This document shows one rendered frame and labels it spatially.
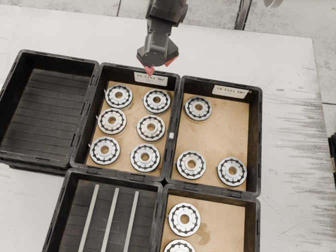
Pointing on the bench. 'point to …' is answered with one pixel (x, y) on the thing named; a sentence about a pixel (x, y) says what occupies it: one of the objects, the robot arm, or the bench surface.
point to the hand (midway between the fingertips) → (157, 68)
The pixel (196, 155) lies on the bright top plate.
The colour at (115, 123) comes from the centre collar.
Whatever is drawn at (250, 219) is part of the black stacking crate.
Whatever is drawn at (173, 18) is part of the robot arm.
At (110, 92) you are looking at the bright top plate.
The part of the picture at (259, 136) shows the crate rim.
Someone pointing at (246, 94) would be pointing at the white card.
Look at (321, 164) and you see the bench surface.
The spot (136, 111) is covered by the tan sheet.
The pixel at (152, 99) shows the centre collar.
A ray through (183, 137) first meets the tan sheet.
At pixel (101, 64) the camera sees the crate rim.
